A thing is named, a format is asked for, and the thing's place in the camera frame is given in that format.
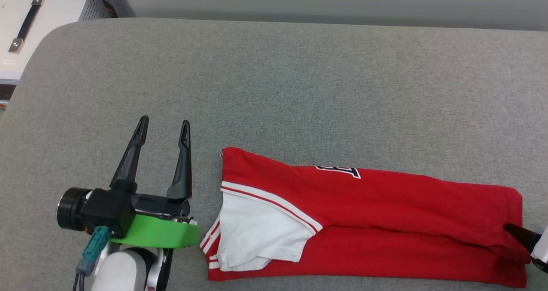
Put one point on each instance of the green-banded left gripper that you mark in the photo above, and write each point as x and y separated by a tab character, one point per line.
158	231

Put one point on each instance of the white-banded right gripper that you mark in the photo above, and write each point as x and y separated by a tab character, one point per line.
541	244

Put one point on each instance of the red basketball jersey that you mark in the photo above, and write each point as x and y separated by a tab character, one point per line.
364	222

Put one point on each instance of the white metal equipment box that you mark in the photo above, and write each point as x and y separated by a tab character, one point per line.
60	8

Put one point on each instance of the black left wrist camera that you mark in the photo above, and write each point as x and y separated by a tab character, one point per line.
107	209

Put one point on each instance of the grey metal post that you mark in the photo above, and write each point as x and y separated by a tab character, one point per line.
117	0

